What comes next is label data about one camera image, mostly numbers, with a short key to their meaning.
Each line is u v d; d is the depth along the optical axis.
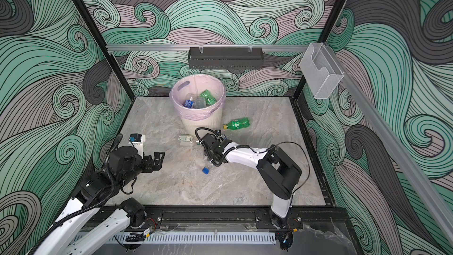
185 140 0.92
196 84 0.95
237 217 0.75
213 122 0.88
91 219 0.46
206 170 0.85
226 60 0.95
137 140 0.60
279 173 0.46
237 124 1.00
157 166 0.63
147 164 0.61
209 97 0.98
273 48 0.95
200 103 0.95
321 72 0.83
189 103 0.94
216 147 0.68
